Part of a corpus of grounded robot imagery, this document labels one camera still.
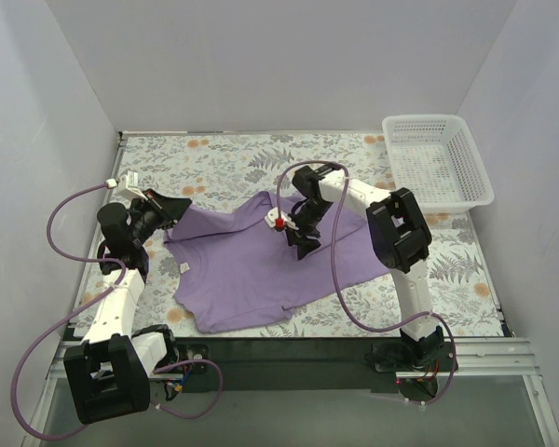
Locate purple t shirt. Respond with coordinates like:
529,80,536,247
164,191,388,333

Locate white plastic laundry basket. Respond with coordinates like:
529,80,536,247
382,114,495,214

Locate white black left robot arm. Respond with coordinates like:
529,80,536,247
63,189,192,425

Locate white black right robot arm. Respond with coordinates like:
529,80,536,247
274,160,444,371

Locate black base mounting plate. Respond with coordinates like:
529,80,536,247
176,337,457,399

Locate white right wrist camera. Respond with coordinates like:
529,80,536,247
265,208,297,232

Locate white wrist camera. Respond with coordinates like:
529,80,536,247
115,170,145,200
265,208,297,232

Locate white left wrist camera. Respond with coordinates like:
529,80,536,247
115,170,145,200

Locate aluminium frame rail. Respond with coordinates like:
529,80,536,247
32,338,559,446

